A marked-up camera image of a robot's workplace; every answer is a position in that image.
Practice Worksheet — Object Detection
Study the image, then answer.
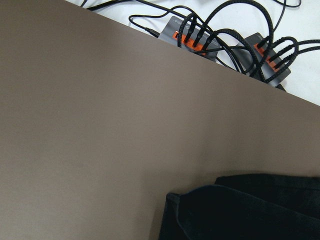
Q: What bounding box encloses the dark navy printed t-shirt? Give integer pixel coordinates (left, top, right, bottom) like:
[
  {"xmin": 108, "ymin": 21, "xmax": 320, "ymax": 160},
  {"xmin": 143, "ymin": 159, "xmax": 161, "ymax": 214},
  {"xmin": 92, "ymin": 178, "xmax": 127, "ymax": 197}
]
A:
[{"xmin": 159, "ymin": 174, "xmax": 320, "ymax": 240}]

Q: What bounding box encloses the orange grey usb hub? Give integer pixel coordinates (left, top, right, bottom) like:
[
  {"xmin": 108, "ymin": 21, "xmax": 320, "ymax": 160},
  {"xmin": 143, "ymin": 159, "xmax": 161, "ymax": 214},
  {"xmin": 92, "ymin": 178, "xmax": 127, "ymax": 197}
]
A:
[
  {"xmin": 158, "ymin": 16, "xmax": 218, "ymax": 62},
  {"xmin": 233, "ymin": 32, "xmax": 291, "ymax": 87}
]

